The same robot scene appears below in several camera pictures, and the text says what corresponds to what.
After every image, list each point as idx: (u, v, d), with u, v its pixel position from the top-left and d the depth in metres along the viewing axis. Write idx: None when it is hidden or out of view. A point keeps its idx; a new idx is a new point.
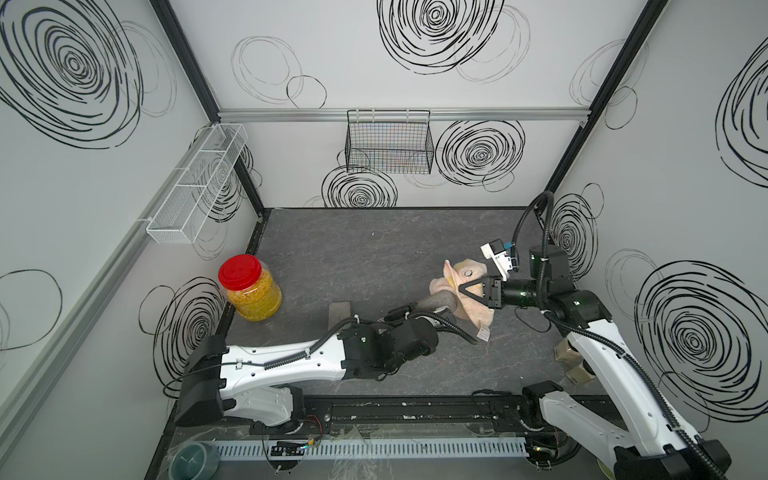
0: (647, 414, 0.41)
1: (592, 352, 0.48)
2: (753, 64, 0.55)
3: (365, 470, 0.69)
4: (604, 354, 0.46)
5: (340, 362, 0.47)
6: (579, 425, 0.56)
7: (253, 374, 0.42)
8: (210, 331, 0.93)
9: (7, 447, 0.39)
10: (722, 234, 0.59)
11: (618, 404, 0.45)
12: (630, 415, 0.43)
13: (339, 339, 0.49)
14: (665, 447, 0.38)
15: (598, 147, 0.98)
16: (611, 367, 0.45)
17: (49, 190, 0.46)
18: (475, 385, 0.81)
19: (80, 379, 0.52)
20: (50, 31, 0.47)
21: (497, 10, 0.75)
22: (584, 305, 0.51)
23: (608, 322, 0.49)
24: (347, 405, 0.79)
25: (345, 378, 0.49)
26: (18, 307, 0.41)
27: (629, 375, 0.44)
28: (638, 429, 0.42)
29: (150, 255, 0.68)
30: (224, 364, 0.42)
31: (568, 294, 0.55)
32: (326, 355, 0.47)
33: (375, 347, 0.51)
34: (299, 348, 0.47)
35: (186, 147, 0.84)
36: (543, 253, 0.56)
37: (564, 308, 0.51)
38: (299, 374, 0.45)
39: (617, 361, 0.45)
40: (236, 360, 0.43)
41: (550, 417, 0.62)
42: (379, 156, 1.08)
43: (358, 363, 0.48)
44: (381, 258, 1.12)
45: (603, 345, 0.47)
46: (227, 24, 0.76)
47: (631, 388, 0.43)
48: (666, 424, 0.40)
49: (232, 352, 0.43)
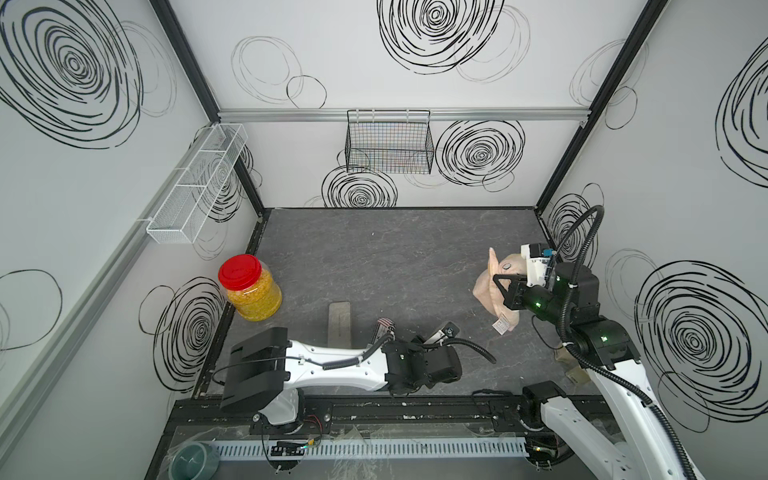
0: (667, 472, 0.39)
1: (615, 394, 0.45)
2: (753, 64, 0.55)
3: (365, 470, 0.69)
4: (629, 400, 0.43)
5: (383, 374, 0.50)
6: (576, 435, 0.57)
7: (312, 371, 0.44)
8: (210, 331, 0.93)
9: (7, 447, 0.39)
10: (722, 234, 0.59)
11: (637, 451, 0.43)
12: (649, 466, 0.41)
13: (382, 353, 0.53)
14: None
15: (598, 147, 0.98)
16: (635, 416, 0.42)
17: (49, 190, 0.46)
18: (475, 385, 0.81)
19: (80, 379, 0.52)
20: (50, 31, 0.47)
21: (497, 10, 0.75)
22: (610, 344, 0.46)
23: (633, 362, 0.45)
24: (347, 404, 0.79)
25: (380, 388, 0.51)
26: (18, 307, 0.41)
27: (653, 428, 0.41)
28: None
29: (150, 255, 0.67)
30: (288, 357, 0.44)
31: (593, 325, 0.51)
32: (375, 368, 0.50)
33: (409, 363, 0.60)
34: (351, 356, 0.49)
35: (186, 146, 0.84)
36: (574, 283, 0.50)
37: (588, 342, 0.48)
38: (349, 378, 0.47)
39: (642, 410, 0.42)
40: (299, 356, 0.45)
41: (550, 423, 0.63)
42: (379, 156, 1.08)
43: (397, 378, 0.51)
44: (381, 258, 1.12)
45: (627, 391, 0.43)
46: (227, 24, 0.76)
47: (653, 440, 0.41)
48: None
49: (295, 349, 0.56)
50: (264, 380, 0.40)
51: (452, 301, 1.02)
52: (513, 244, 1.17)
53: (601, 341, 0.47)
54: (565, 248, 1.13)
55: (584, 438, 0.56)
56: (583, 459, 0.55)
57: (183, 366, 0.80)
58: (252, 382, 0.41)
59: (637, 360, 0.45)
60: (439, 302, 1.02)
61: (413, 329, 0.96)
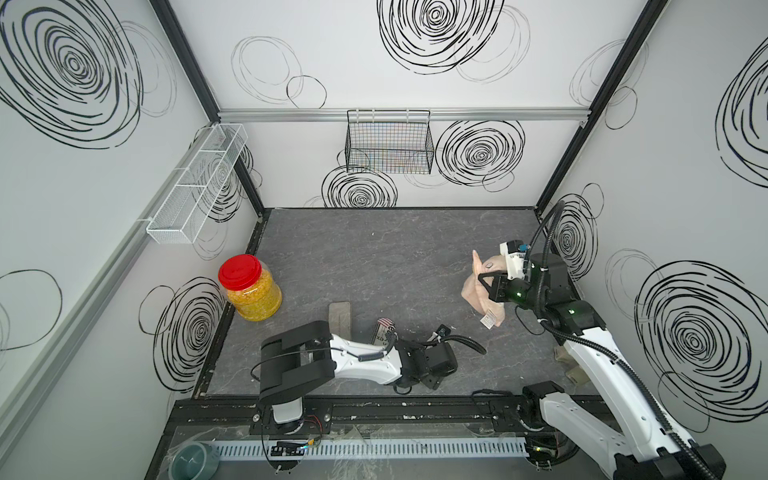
0: (641, 419, 0.42)
1: (587, 357, 0.49)
2: (754, 65, 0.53)
3: (365, 470, 0.69)
4: (599, 360, 0.48)
5: (398, 367, 0.57)
6: (578, 428, 0.56)
7: (351, 362, 0.49)
8: (210, 331, 0.93)
9: (6, 447, 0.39)
10: (721, 234, 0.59)
11: (613, 407, 0.46)
12: (625, 421, 0.44)
13: (395, 350, 0.59)
14: (657, 446, 0.40)
15: (598, 147, 0.98)
16: (606, 373, 0.47)
17: (49, 190, 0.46)
18: (475, 385, 0.81)
19: (79, 379, 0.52)
20: (50, 31, 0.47)
21: (497, 10, 0.75)
22: (579, 314, 0.53)
23: (600, 329, 0.51)
24: (347, 405, 0.79)
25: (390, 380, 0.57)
26: (18, 307, 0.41)
27: (624, 384, 0.45)
28: (634, 434, 0.43)
29: (149, 255, 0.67)
30: (333, 349, 0.47)
31: (563, 303, 0.57)
32: (393, 363, 0.57)
33: (412, 361, 0.61)
34: (376, 349, 0.56)
35: (186, 146, 0.84)
36: (544, 266, 0.57)
37: (560, 316, 0.53)
38: (376, 372, 0.53)
39: (611, 367, 0.47)
40: (340, 348, 0.49)
41: (550, 419, 0.63)
42: (379, 156, 1.08)
43: (406, 373, 0.58)
44: (381, 258, 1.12)
45: (597, 352, 0.48)
46: (227, 24, 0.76)
47: (624, 392, 0.44)
48: (660, 428, 0.41)
49: (337, 342, 0.49)
50: (319, 365, 0.44)
51: (451, 301, 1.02)
52: None
53: (571, 312, 0.54)
54: (564, 248, 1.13)
55: (585, 429, 0.55)
56: (584, 446, 0.54)
57: (183, 367, 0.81)
58: (305, 369, 0.44)
59: (604, 328, 0.51)
60: (439, 301, 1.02)
61: (413, 329, 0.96)
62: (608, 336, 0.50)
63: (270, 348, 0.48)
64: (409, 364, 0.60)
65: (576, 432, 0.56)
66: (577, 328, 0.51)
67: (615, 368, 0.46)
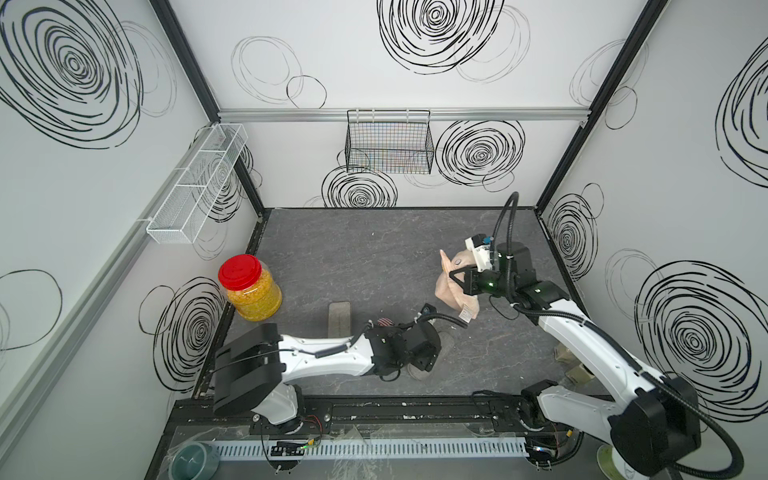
0: (615, 367, 0.45)
1: (559, 327, 0.53)
2: (754, 64, 0.55)
3: (364, 471, 0.69)
4: (569, 326, 0.51)
5: (370, 357, 0.54)
6: (577, 411, 0.56)
7: (306, 361, 0.46)
8: (210, 331, 0.93)
9: (6, 447, 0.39)
10: (721, 234, 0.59)
11: (591, 366, 0.49)
12: (605, 376, 0.46)
13: (366, 339, 0.57)
14: (634, 389, 0.42)
15: (598, 147, 0.98)
16: (576, 335, 0.50)
17: (50, 189, 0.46)
18: (474, 385, 0.81)
19: (79, 378, 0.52)
20: (50, 31, 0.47)
21: (497, 10, 0.75)
22: (545, 293, 0.58)
23: (565, 300, 0.56)
24: (347, 405, 0.79)
25: (366, 373, 0.55)
26: (18, 307, 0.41)
27: (596, 341, 0.48)
28: (614, 386, 0.45)
29: (149, 255, 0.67)
30: (280, 351, 0.45)
31: (530, 285, 0.61)
32: (359, 353, 0.53)
33: (390, 347, 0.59)
34: (339, 342, 0.53)
35: (186, 146, 0.84)
36: (509, 252, 0.61)
37: (530, 297, 0.57)
38: (341, 366, 0.51)
39: (580, 329, 0.51)
40: (291, 348, 0.46)
41: (552, 414, 0.62)
42: (379, 156, 1.08)
43: (380, 360, 0.55)
44: (381, 258, 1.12)
45: (566, 319, 0.52)
46: (227, 23, 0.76)
47: (595, 348, 0.48)
48: (633, 372, 0.44)
49: (285, 342, 0.46)
50: (262, 372, 0.42)
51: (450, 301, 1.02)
52: None
53: (538, 291, 0.59)
54: (564, 248, 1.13)
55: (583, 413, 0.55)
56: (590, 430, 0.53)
57: (183, 366, 0.80)
58: (248, 378, 0.42)
59: (566, 298, 0.56)
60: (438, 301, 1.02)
61: None
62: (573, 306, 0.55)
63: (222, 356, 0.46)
64: (383, 349, 0.57)
65: (578, 417, 0.55)
66: (545, 302, 0.56)
67: (586, 328, 0.51)
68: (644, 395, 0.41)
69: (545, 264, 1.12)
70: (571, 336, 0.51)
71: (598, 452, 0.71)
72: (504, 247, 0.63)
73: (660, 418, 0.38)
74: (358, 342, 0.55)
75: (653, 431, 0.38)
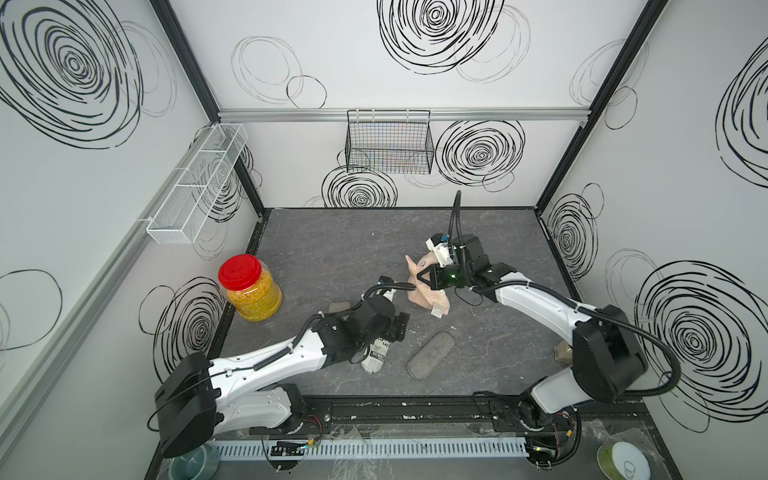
0: (559, 311, 0.51)
1: (512, 293, 0.58)
2: (754, 64, 0.55)
3: (365, 470, 0.69)
4: (517, 290, 0.58)
5: (320, 349, 0.53)
6: (566, 391, 0.55)
7: (244, 377, 0.45)
8: (210, 331, 0.93)
9: (7, 447, 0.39)
10: (720, 234, 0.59)
11: (544, 320, 0.53)
12: (554, 322, 0.51)
13: (314, 332, 0.55)
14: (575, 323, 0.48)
15: (598, 147, 0.98)
16: (524, 296, 0.57)
17: (50, 190, 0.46)
18: (475, 385, 0.81)
19: (79, 379, 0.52)
20: (50, 31, 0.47)
21: (497, 10, 0.75)
22: (496, 271, 0.65)
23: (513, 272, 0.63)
24: (347, 405, 0.79)
25: (324, 365, 0.54)
26: (18, 308, 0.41)
27: (541, 296, 0.55)
28: (561, 326, 0.50)
29: (149, 255, 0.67)
30: (212, 376, 0.43)
31: (482, 268, 0.68)
32: (306, 346, 0.52)
33: (344, 332, 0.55)
34: (280, 347, 0.51)
35: (186, 147, 0.84)
36: (461, 244, 0.68)
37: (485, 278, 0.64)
38: (289, 368, 0.49)
39: (526, 290, 0.58)
40: (224, 370, 0.44)
41: (550, 407, 0.62)
42: (379, 156, 1.08)
43: (335, 348, 0.54)
44: (381, 258, 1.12)
45: (515, 285, 0.60)
46: (227, 23, 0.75)
47: (541, 303, 0.54)
48: (571, 310, 0.50)
49: (215, 366, 0.44)
50: (197, 402, 0.40)
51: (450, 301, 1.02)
52: (513, 244, 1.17)
53: (490, 272, 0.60)
54: (564, 248, 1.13)
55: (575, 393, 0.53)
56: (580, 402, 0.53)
57: None
58: (185, 412, 0.40)
59: (512, 271, 0.64)
60: None
61: (412, 328, 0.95)
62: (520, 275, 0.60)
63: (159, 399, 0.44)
64: (336, 337, 0.56)
65: (568, 396, 0.55)
66: (496, 278, 0.63)
67: (532, 288, 0.58)
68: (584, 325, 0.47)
69: (545, 264, 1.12)
70: (523, 298, 0.57)
71: (598, 452, 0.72)
72: (456, 240, 0.70)
73: (600, 342, 0.44)
74: (304, 338, 0.53)
75: (598, 354, 0.43)
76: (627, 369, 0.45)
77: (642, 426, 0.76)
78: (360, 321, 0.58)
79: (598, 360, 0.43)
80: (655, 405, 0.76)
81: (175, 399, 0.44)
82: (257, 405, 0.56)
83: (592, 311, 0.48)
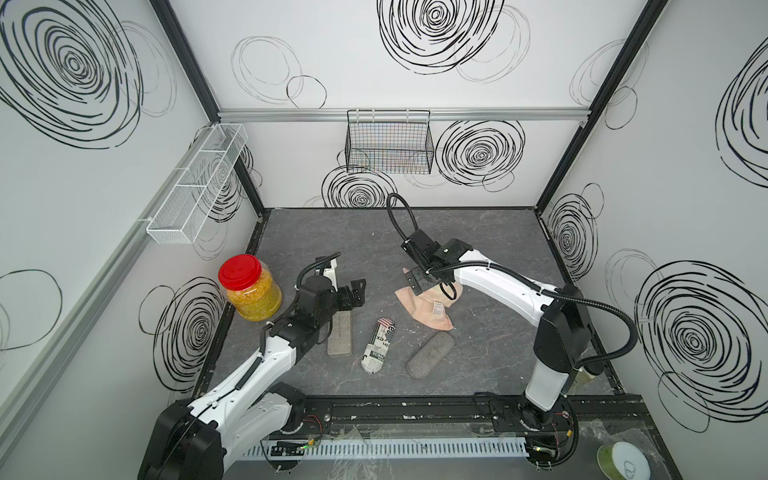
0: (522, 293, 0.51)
1: (472, 276, 0.56)
2: (753, 64, 0.55)
3: (365, 470, 0.69)
4: (479, 274, 0.56)
5: (287, 345, 0.56)
6: (550, 381, 0.56)
7: (232, 401, 0.45)
8: (210, 331, 0.93)
9: (6, 448, 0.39)
10: (723, 234, 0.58)
11: (508, 302, 0.53)
12: (517, 305, 0.51)
13: (273, 336, 0.57)
14: (542, 307, 0.48)
15: (598, 147, 0.98)
16: (486, 279, 0.54)
17: (50, 190, 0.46)
18: (475, 385, 0.81)
19: (79, 380, 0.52)
20: (50, 31, 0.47)
21: (497, 10, 0.75)
22: (451, 250, 0.61)
23: (470, 250, 0.60)
24: (347, 405, 0.79)
25: (297, 360, 0.59)
26: (17, 308, 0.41)
27: (504, 279, 0.53)
28: (525, 309, 0.50)
29: (150, 255, 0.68)
30: (201, 413, 0.42)
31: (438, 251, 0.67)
32: (275, 349, 0.55)
33: (298, 324, 0.62)
34: (252, 360, 0.52)
35: (186, 147, 0.84)
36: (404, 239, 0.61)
37: (441, 260, 0.60)
38: (268, 375, 0.51)
39: (488, 273, 0.55)
40: (210, 403, 0.44)
41: (545, 405, 0.62)
42: (379, 156, 1.08)
43: (300, 340, 0.58)
44: (381, 258, 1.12)
45: (475, 267, 0.57)
46: (227, 24, 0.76)
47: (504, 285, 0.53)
48: (535, 293, 0.50)
49: (197, 405, 0.43)
50: (199, 439, 0.39)
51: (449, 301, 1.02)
52: (514, 244, 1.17)
53: (446, 252, 0.61)
54: (564, 248, 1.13)
55: (554, 379, 0.54)
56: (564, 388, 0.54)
57: (183, 366, 0.80)
58: (190, 455, 0.39)
59: (470, 249, 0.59)
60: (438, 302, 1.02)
61: (412, 329, 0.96)
62: (477, 253, 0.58)
63: (145, 474, 0.41)
64: (296, 332, 0.59)
65: (553, 385, 0.56)
66: (453, 257, 0.60)
67: (494, 270, 0.55)
68: (551, 308, 0.47)
69: (545, 264, 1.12)
70: (486, 281, 0.54)
71: (599, 452, 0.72)
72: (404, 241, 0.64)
73: (565, 322, 0.45)
74: (270, 345, 0.55)
75: (564, 336, 0.44)
76: (584, 338, 0.49)
77: (642, 426, 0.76)
78: (306, 308, 0.61)
79: (564, 341, 0.44)
80: (655, 405, 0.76)
81: (170, 459, 0.42)
82: (254, 420, 0.56)
83: (553, 292, 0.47)
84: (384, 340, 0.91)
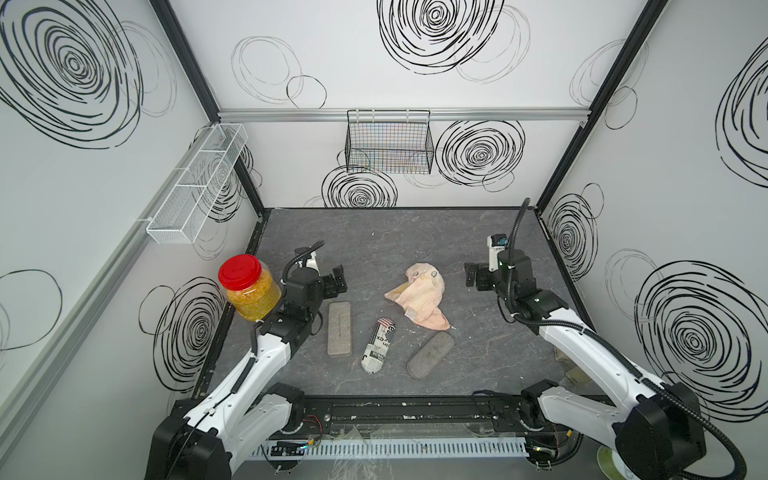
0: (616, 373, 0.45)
1: (561, 335, 0.53)
2: (753, 64, 0.55)
3: (364, 470, 0.69)
4: (569, 335, 0.52)
5: (278, 341, 0.55)
6: (580, 417, 0.55)
7: (230, 404, 0.44)
8: (210, 330, 0.93)
9: (7, 447, 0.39)
10: (724, 234, 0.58)
11: (597, 375, 0.48)
12: (608, 383, 0.46)
13: (266, 335, 0.56)
14: (637, 396, 0.42)
15: (598, 147, 0.98)
16: (577, 344, 0.50)
17: (49, 190, 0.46)
18: (475, 385, 0.81)
19: (79, 381, 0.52)
20: (50, 31, 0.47)
21: (497, 10, 0.75)
22: (544, 302, 0.58)
23: (563, 308, 0.57)
24: (347, 405, 0.79)
25: (292, 354, 0.58)
26: (17, 308, 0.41)
27: (596, 349, 0.49)
28: (616, 390, 0.45)
29: (150, 255, 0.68)
30: (198, 424, 0.41)
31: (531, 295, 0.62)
32: (268, 347, 0.54)
33: (290, 318, 0.63)
34: (245, 360, 0.51)
35: (186, 146, 0.84)
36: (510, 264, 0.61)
37: (530, 308, 0.58)
38: (264, 374, 0.51)
39: (580, 338, 0.51)
40: (206, 410, 0.43)
41: (551, 415, 0.62)
42: (379, 156, 1.08)
43: (293, 333, 0.57)
44: (381, 258, 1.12)
45: (566, 328, 0.53)
46: (228, 24, 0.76)
47: (594, 354, 0.48)
48: (633, 378, 0.44)
49: (193, 415, 0.42)
50: (200, 447, 0.39)
51: (450, 301, 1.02)
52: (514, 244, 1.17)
53: (536, 301, 0.59)
54: (564, 248, 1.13)
55: (588, 421, 0.53)
56: (592, 434, 0.53)
57: (183, 366, 0.80)
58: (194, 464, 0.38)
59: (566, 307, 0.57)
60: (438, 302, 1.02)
61: (412, 328, 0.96)
62: (570, 314, 0.55)
63: None
64: (288, 326, 0.58)
65: (581, 421, 0.55)
66: (544, 312, 0.56)
67: (586, 338, 0.51)
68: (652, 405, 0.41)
69: (545, 264, 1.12)
70: (575, 346, 0.51)
71: (598, 452, 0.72)
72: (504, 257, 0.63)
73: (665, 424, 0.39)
74: (261, 345, 0.54)
75: (659, 438, 0.38)
76: (684, 448, 0.41)
77: None
78: (296, 301, 0.60)
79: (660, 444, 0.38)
80: None
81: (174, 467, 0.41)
82: (255, 423, 0.55)
83: (657, 386, 0.43)
84: (384, 340, 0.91)
